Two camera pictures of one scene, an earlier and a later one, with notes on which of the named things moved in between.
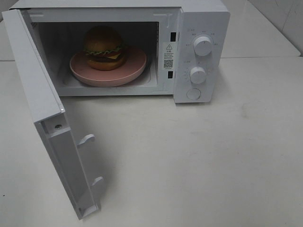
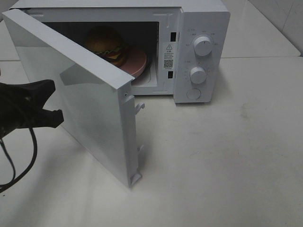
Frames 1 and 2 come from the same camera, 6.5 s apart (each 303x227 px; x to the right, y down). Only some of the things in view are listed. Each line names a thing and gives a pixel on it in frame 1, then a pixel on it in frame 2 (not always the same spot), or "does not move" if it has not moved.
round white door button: x=193 y=93 does not move
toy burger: x=102 y=47 does not move
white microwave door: x=49 y=116 to x=96 y=98
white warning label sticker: x=168 y=57 does not move
